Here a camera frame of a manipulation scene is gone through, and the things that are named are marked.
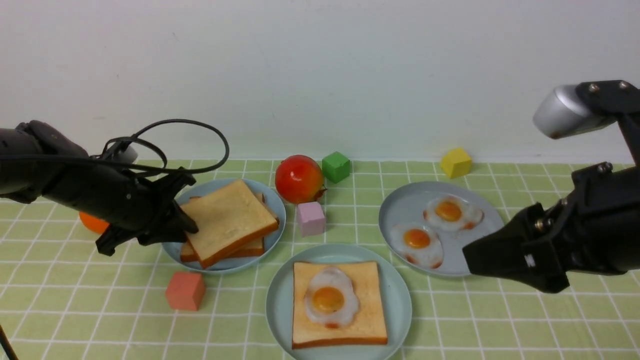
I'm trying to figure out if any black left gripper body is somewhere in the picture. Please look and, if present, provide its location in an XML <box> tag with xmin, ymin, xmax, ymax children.
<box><xmin>50</xmin><ymin>165</ymin><xmax>166</xmax><ymax>236</ymax></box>

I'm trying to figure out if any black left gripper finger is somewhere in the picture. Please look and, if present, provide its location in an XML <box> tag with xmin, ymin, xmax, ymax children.
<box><xmin>150</xmin><ymin>173</ymin><xmax>197</xmax><ymax>211</ymax></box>
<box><xmin>94</xmin><ymin>210</ymin><xmax>199</xmax><ymax>256</ymax></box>

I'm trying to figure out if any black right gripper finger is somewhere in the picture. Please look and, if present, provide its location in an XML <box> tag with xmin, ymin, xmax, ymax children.
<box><xmin>480</xmin><ymin>202</ymin><xmax>548</xmax><ymax>246</ymax></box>
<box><xmin>462</xmin><ymin>235</ymin><xmax>570</xmax><ymax>294</ymax></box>

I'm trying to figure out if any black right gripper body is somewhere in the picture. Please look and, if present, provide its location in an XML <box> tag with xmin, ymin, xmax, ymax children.
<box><xmin>530</xmin><ymin>162</ymin><xmax>640</xmax><ymax>277</ymax></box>

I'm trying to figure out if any toast slice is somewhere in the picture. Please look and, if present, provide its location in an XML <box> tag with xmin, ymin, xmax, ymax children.
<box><xmin>180</xmin><ymin>193</ymin><xmax>280</xmax><ymax>263</ymax></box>
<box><xmin>291</xmin><ymin>260</ymin><xmax>388</xmax><ymax>350</ymax></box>
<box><xmin>181</xmin><ymin>178</ymin><xmax>280</xmax><ymax>269</ymax></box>

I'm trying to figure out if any fried egg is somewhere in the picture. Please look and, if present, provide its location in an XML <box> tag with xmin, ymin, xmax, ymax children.
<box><xmin>422</xmin><ymin>195</ymin><xmax>484</xmax><ymax>232</ymax></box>
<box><xmin>303</xmin><ymin>266</ymin><xmax>361</xmax><ymax>330</ymax></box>
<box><xmin>390</xmin><ymin>223</ymin><xmax>444</xmax><ymax>269</ymax></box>

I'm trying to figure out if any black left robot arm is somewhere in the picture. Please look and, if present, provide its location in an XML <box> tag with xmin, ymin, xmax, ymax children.
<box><xmin>1</xmin><ymin>120</ymin><xmax>199</xmax><ymax>256</ymax></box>

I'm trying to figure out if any blue plate under bread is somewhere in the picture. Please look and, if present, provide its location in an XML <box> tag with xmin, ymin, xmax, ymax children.
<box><xmin>161</xmin><ymin>179</ymin><xmax>287</xmax><ymax>275</ymax></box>

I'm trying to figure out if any orange mandarin fruit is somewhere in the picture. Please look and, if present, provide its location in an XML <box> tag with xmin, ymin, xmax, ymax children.
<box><xmin>78</xmin><ymin>212</ymin><xmax>110</xmax><ymax>235</ymax></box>

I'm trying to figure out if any salmon red cube block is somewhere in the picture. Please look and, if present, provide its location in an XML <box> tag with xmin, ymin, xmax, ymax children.
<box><xmin>165</xmin><ymin>271</ymin><xmax>206</xmax><ymax>312</ymax></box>

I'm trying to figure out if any grey-blue plate with eggs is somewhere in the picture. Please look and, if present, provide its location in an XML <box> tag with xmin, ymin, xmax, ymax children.
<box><xmin>378</xmin><ymin>181</ymin><xmax>504</xmax><ymax>278</ymax></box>

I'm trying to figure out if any yellow cube block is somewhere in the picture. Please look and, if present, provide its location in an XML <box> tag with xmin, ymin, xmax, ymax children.
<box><xmin>439</xmin><ymin>147</ymin><xmax>473</xmax><ymax>179</ymax></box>

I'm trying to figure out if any teal empty front plate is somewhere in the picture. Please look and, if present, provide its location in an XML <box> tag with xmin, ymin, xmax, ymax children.
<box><xmin>265</xmin><ymin>243</ymin><xmax>413</xmax><ymax>360</ymax></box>

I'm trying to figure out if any red tomato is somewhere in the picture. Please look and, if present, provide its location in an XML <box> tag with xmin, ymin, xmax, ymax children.
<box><xmin>274</xmin><ymin>154</ymin><xmax>327</xmax><ymax>205</ymax></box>

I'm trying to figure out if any pink cube block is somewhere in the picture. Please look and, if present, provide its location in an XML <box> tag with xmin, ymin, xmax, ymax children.
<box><xmin>295</xmin><ymin>202</ymin><xmax>327</xmax><ymax>237</ymax></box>

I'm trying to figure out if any green cube block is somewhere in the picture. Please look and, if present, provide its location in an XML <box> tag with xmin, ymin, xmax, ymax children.
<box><xmin>321</xmin><ymin>151</ymin><xmax>352</xmax><ymax>183</ymax></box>

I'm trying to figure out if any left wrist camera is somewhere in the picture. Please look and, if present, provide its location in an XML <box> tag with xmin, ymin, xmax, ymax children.
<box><xmin>102</xmin><ymin>141</ymin><xmax>138</xmax><ymax>164</ymax></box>

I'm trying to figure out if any black cable loop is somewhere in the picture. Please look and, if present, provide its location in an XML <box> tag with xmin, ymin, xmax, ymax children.
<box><xmin>0</xmin><ymin>118</ymin><xmax>231</xmax><ymax>177</ymax></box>

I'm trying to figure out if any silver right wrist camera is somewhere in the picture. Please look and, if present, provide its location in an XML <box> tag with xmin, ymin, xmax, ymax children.
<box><xmin>532</xmin><ymin>84</ymin><xmax>615</xmax><ymax>140</ymax></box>

